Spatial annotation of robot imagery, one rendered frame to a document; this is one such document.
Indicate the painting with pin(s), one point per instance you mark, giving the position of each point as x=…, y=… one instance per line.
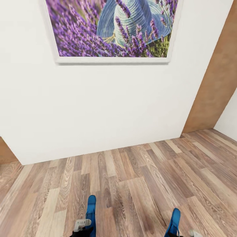
x=111, y=31

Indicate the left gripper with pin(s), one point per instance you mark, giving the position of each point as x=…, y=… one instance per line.
x=82, y=233

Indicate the sandal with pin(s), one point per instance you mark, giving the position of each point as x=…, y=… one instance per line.
x=175, y=219
x=90, y=214

